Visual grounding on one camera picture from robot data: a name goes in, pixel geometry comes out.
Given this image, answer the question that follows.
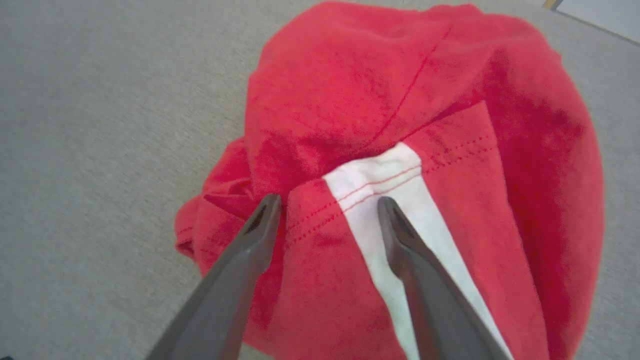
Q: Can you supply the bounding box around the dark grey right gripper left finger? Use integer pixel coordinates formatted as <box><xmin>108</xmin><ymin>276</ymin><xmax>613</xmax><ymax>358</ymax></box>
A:
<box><xmin>145</xmin><ymin>193</ymin><xmax>283</xmax><ymax>360</ymax></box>

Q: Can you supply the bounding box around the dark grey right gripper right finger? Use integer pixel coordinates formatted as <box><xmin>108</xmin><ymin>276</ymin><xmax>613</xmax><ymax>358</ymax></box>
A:
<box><xmin>377</xmin><ymin>196</ymin><xmax>512</xmax><ymax>360</ymax></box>

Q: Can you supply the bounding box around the red garment with white band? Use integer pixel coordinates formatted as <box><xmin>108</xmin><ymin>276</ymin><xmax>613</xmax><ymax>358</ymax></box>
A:
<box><xmin>174</xmin><ymin>0</ymin><xmax>606</xmax><ymax>360</ymax></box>

